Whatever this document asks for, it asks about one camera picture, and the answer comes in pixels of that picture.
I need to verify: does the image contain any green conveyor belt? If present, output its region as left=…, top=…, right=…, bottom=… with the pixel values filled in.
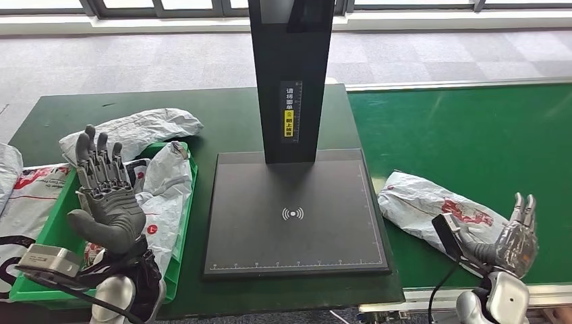
left=347, top=83, right=572, bottom=291

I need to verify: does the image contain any yellow black column label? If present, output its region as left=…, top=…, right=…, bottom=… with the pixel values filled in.
left=280, top=80, right=304, bottom=144

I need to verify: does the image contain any white mailer black red print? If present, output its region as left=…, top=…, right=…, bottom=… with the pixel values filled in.
left=78, top=141, right=194, bottom=276

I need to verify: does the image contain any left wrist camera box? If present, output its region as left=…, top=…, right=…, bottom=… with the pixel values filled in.
left=16, top=243, right=83, bottom=279

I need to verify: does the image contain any black scanner column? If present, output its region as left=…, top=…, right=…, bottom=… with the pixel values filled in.
left=248, top=0, right=336, bottom=165

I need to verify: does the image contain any grey plastic bag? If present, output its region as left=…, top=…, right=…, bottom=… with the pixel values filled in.
left=0, top=142, right=24, bottom=215

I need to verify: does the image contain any large white printed bag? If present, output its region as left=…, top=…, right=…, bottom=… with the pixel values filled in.
left=0, top=163, right=72, bottom=298

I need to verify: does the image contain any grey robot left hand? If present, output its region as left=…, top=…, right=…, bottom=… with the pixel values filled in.
left=67, top=124, right=148, bottom=256

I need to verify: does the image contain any plain grey mailer parcel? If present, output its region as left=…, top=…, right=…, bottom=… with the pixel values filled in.
left=59, top=108, right=204, bottom=165

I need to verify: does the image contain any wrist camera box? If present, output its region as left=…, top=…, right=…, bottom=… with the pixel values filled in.
left=16, top=243, right=83, bottom=279
left=431, top=213, right=470, bottom=263

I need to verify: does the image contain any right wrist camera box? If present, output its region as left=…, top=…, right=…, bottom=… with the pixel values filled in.
left=431, top=213, right=470, bottom=263

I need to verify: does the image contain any green plastic crate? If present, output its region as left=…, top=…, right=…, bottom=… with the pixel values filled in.
left=9, top=142, right=198, bottom=304

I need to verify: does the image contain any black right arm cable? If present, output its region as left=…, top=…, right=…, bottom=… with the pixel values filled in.
left=426, top=259, right=461, bottom=324

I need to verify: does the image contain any aluminium conveyor side rail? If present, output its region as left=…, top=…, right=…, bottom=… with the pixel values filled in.
left=346, top=76, right=572, bottom=92

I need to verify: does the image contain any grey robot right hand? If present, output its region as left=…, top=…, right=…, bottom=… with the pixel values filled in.
left=457, top=192, right=540, bottom=279

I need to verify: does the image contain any white window sill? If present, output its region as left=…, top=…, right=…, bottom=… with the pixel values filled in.
left=0, top=9, right=572, bottom=36

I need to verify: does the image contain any black scanner base plate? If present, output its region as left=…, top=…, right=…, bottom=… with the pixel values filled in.
left=202, top=148, right=393, bottom=281

